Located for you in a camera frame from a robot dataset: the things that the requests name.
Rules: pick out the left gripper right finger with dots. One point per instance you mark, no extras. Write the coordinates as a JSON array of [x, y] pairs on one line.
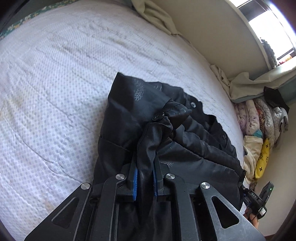
[[174, 212]]

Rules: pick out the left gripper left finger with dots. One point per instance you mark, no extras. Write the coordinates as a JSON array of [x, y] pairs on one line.
[[113, 216]]

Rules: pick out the black padded police jacket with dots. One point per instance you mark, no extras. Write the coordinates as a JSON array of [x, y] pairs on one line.
[[150, 124]]

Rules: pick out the person's right hand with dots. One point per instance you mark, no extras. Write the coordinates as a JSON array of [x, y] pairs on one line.
[[251, 218]]

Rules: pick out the yellow patterned pillow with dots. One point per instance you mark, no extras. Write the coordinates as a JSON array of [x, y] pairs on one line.
[[262, 160]]

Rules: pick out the cream folded blanket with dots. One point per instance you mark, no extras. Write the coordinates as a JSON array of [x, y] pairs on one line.
[[252, 146]]

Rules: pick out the grey dotted folded quilt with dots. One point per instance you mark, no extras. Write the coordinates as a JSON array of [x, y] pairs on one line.
[[275, 121]]

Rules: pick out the lilac floral folded quilt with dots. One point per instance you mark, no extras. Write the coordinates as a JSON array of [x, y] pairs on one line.
[[248, 118]]

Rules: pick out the black cloth on pile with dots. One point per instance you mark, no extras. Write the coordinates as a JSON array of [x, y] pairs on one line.
[[274, 99]]

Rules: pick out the beige crumpled sheet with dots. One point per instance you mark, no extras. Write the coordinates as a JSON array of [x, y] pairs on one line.
[[222, 35]]

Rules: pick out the white quilted mattress cover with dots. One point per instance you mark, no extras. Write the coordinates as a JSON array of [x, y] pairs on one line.
[[57, 70]]

